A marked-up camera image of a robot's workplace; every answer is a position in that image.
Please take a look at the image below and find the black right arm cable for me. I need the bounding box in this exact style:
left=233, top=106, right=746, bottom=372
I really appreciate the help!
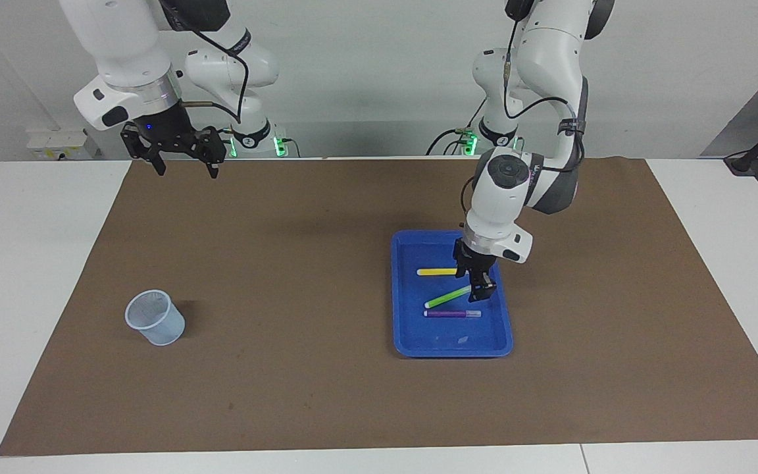
left=175, top=26, right=249, bottom=126

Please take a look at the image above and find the green pen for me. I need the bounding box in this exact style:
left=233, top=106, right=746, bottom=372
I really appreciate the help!
left=424, top=284, right=474, bottom=309

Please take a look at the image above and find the blue plastic tray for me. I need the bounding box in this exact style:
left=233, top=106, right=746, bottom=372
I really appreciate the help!
left=390, top=229, right=515, bottom=359

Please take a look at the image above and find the black left base cable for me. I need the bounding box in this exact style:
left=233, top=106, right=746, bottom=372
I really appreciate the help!
left=426, top=99, right=488, bottom=157

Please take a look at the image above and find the translucent plastic cup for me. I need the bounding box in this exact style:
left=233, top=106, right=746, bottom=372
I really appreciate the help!
left=124, top=290, right=186, bottom=346

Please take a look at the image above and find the black base cable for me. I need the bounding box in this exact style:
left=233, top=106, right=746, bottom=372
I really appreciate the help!
left=426, top=99, right=488, bottom=157
left=205, top=127, right=234, bottom=159

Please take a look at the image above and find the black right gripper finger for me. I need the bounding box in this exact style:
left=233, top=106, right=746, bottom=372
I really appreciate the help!
left=185, top=127, right=228, bottom=180
left=120, top=125, right=169, bottom=176

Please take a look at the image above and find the black right base cable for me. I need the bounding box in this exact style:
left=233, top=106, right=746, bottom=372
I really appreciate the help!
left=205, top=127, right=234, bottom=159

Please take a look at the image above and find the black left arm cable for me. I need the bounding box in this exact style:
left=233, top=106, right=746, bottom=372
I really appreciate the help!
left=461, top=18, right=585, bottom=211

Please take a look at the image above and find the brown table mat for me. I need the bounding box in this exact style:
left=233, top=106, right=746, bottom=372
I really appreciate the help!
left=0, top=157, right=758, bottom=457

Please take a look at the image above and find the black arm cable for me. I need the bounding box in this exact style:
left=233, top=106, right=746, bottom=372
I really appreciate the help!
left=461, top=18, right=585, bottom=211
left=175, top=26, right=249, bottom=126

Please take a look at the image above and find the white wall socket box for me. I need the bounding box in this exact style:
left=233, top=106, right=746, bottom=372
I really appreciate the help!
left=26, top=128, right=93, bottom=161

